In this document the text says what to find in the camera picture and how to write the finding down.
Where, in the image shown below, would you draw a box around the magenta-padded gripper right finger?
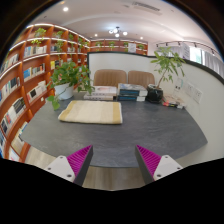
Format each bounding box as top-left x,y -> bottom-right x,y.
134,144 -> 184,186

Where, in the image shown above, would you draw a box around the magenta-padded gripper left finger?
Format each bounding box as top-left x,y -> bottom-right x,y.
44,144 -> 95,187

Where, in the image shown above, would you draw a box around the cream yellow-striped towel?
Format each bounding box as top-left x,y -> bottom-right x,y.
57,100 -> 124,125

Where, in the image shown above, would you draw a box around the stack of small books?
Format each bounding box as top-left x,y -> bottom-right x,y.
162,94 -> 187,110

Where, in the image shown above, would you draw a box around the thick blue-spine book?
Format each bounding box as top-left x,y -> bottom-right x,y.
116,94 -> 147,103
117,82 -> 149,98

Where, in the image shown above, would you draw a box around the tall plant in black pot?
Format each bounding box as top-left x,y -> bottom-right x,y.
145,46 -> 187,104

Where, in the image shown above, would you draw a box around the white thick book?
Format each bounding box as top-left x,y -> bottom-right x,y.
83,93 -> 115,102

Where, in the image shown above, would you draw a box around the pothos plant in white pot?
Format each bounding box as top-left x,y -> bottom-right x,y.
45,59 -> 95,112

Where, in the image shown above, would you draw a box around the white face-print book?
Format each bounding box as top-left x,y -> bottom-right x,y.
91,85 -> 118,96

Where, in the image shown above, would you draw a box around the white standing sign card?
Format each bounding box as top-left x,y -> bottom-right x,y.
174,78 -> 184,98

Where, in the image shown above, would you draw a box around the brown leather chair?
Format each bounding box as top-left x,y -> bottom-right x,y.
92,68 -> 128,88
127,70 -> 156,89

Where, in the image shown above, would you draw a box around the orange wooden bookshelf unit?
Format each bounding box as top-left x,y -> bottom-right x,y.
0,22 -> 149,163

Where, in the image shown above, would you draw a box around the white framed shelf sign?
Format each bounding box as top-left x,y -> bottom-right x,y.
128,42 -> 137,54

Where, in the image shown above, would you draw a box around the white hanging banner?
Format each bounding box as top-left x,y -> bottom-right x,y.
181,42 -> 191,60

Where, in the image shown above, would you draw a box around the white curtains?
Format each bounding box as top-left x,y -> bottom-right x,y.
203,49 -> 224,79

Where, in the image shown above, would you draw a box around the multi-bulb ceiling lamp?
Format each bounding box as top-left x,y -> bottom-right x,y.
107,26 -> 129,38

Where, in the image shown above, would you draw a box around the recessed ceiling lights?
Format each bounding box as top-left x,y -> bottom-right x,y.
62,5 -> 142,40

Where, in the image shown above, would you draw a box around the ceiling air vent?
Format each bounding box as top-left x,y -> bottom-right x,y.
131,1 -> 163,16

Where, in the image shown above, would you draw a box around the white wall socket plate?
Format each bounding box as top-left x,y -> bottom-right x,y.
184,81 -> 195,98
193,87 -> 204,104

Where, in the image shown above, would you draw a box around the black track light rail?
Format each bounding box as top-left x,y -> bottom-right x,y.
155,39 -> 216,56

